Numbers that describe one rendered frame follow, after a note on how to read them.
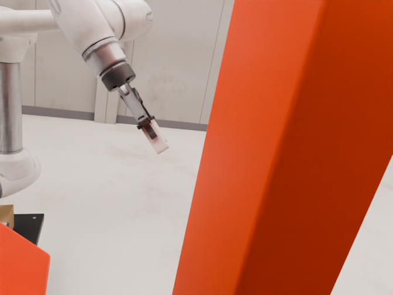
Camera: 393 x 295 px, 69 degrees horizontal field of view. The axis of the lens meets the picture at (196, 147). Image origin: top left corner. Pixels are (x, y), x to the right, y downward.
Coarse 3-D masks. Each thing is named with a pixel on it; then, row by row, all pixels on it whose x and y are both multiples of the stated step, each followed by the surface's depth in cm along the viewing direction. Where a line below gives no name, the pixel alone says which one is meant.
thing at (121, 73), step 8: (120, 64) 64; (128, 64) 65; (112, 72) 63; (120, 72) 63; (128, 72) 64; (104, 80) 64; (112, 80) 63; (120, 80) 63; (128, 80) 65; (112, 88) 64
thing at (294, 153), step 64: (256, 0) 30; (320, 0) 22; (384, 0) 23; (256, 64) 29; (320, 64) 24; (384, 64) 26; (256, 128) 29; (320, 128) 26; (384, 128) 29; (256, 192) 28; (320, 192) 30; (192, 256) 42; (256, 256) 30; (320, 256) 34
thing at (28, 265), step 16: (0, 224) 19; (0, 240) 18; (16, 240) 19; (0, 256) 17; (16, 256) 18; (32, 256) 20; (48, 256) 21; (0, 272) 16; (16, 272) 18; (32, 272) 19; (48, 272) 20; (0, 288) 16; (16, 288) 17; (32, 288) 18
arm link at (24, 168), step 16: (0, 48) 97; (16, 48) 101; (0, 64) 101; (16, 64) 105; (0, 80) 104; (16, 80) 107; (0, 96) 106; (16, 96) 110; (0, 112) 109; (16, 112) 112; (0, 128) 111; (16, 128) 114; (0, 144) 114; (16, 144) 117; (0, 160) 115; (16, 160) 117; (32, 160) 126; (0, 176) 115; (16, 176) 119; (32, 176) 127; (0, 192) 116; (16, 192) 124
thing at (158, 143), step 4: (152, 124) 62; (156, 128) 62; (144, 132) 62; (156, 132) 62; (148, 136) 62; (160, 136) 63; (152, 140) 62; (156, 140) 63; (160, 140) 63; (164, 140) 63; (152, 144) 63; (156, 144) 63; (160, 144) 63; (164, 144) 63; (156, 148) 63; (160, 148) 63; (164, 148) 63; (156, 152) 63; (160, 152) 63
